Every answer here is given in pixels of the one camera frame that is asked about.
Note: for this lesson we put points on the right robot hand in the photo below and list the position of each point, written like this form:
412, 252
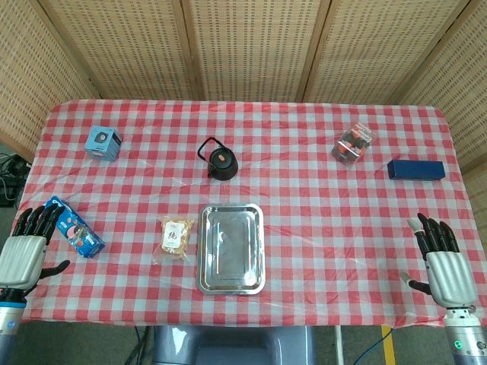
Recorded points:
449, 273

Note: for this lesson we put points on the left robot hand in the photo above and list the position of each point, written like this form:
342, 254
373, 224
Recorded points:
21, 255

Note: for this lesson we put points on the clear snack bag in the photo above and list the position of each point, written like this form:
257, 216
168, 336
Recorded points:
173, 238

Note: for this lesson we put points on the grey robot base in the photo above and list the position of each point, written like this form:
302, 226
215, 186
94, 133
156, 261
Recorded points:
234, 345

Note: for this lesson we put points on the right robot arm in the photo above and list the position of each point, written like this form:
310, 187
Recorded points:
465, 334

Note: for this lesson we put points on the dark blue long box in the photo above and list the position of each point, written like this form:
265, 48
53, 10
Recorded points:
416, 170

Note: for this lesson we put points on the silver metal tray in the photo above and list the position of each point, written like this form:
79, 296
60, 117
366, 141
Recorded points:
231, 249

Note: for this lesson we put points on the blue Oreo cookie package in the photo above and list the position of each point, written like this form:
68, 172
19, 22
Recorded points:
78, 233

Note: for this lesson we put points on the yellow floor tape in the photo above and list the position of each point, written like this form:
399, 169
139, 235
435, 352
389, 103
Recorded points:
388, 346

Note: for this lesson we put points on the white table leg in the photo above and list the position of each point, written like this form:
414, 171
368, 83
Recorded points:
338, 345

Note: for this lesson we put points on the light blue cube box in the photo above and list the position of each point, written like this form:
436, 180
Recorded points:
102, 143

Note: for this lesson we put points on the red white checkered tablecloth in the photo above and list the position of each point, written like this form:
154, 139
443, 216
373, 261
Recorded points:
304, 228

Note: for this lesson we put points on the clear box with red-black items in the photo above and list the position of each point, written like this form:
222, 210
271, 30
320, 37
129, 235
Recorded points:
354, 146

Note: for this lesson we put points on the black cast iron teapot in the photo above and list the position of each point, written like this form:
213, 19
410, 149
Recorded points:
220, 161

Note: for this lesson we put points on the woven bamboo folding screen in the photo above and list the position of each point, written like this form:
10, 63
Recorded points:
243, 49

